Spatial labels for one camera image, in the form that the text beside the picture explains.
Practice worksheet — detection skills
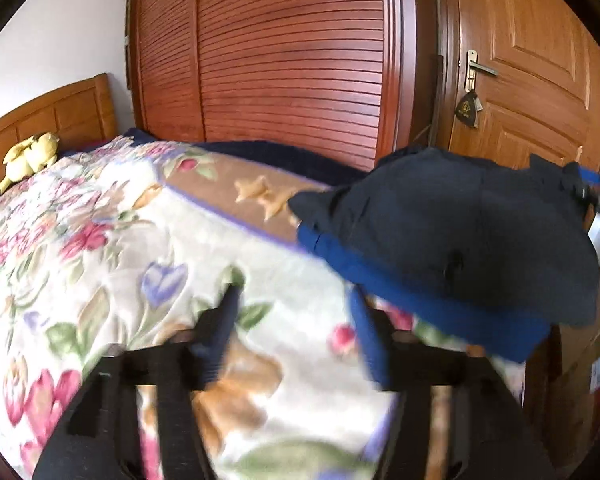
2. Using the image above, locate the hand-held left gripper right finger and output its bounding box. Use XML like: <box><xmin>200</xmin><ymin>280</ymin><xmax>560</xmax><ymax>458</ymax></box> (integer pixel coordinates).
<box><xmin>347</xmin><ymin>287</ymin><xmax>556</xmax><ymax>480</ymax></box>

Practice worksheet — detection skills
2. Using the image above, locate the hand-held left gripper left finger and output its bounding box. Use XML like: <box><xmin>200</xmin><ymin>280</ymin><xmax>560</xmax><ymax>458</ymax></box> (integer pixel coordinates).
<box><xmin>32</xmin><ymin>285</ymin><xmax>246</xmax><ymax>480</ymax></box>

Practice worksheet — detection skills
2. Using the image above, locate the black button coat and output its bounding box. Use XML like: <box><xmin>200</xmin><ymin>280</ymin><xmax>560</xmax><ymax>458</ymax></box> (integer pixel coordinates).
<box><xmin>288</xmin><ymin>146</ymin><xmax>600</xmax><ymax>327</ymax></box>

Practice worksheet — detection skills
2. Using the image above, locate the blue folded cloth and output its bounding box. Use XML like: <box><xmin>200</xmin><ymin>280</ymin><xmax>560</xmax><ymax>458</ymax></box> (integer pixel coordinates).
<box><xmin>297</xmin><ymin>225</ymin><xmax>552</xmax><ymax>364</ymax></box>

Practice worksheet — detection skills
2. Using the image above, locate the floral blanket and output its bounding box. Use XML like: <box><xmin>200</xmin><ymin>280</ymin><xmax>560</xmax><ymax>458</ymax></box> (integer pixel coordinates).
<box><xmin>0</xmin><ymin>140</ymin><xmax>526</xmax><ymax>480</ymax></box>

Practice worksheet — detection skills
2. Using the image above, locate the wooden door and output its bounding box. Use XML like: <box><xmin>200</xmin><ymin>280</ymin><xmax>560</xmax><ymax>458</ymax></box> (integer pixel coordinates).
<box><xmin>432</xmin><ymin>0</ymin><xmax>600</xmax><ymax>181</ymax></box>

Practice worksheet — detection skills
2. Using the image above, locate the dark key tag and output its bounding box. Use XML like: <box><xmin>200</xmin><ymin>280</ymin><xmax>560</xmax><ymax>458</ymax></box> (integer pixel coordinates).
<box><xmin>454</xmin><ymin>90</ymin><xmax>481</xmax><ymax>128</ymax></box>

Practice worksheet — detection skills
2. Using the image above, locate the cardboard box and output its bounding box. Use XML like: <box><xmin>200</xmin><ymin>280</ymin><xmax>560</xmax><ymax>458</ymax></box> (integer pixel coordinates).
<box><xmin>525</xmin><ymin>210</ymin><xmax>600</xmax><ymax>461</ymax></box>

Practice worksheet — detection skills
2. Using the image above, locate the navy bed sheet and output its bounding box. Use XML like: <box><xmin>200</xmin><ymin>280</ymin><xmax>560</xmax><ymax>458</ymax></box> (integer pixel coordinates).
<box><xmin>60</xmin><ymin>127</ymin><xmax>376</xmax><ymax>188</ymax></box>

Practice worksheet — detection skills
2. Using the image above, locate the yellow plush toy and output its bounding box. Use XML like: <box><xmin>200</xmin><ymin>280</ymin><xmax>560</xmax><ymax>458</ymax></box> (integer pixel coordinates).
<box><xmin>0</xmin><ymin>132</ymin><xmax>60</xmax><ymax>195</ymax></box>

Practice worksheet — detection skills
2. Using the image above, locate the wooden bed headboard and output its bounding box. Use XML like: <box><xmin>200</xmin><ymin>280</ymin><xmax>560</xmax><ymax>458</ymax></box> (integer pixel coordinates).
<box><xmin>0</xmin><ymin>73</ymin><xmax>118</xmax><ymax>206</ymax></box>

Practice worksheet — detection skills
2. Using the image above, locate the wooden slatted wardrobe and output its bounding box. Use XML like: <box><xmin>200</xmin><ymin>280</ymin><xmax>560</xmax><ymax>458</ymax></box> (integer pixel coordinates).
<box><xmin>125</xmin><ymin>0</ymin><xmax>438</xmax><ymax>171</ymax></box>

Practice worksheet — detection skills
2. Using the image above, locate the metal door handle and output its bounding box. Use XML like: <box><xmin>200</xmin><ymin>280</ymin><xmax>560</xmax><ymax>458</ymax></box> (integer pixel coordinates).
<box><xmin>466</xmin><ymin>50</ymin><xmax>499</xmax><ymax>92</ymax></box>

